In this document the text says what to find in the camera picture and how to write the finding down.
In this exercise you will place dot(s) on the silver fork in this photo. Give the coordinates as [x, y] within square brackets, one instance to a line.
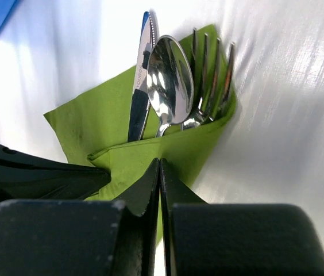
[212, 77]

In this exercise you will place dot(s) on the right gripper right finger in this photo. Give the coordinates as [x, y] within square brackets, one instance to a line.
[234, 239]

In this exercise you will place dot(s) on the silver spoon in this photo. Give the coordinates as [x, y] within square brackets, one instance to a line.
[170, 85]

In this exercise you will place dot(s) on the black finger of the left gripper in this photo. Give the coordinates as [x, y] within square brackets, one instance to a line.
[24, 176]

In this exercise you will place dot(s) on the silver table knife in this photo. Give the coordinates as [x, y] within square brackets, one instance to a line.
[140, 104]

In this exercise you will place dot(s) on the green paper napkin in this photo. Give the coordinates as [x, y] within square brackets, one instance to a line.
[93, 129]

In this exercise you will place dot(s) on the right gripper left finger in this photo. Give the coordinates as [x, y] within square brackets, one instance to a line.
[58, 237]

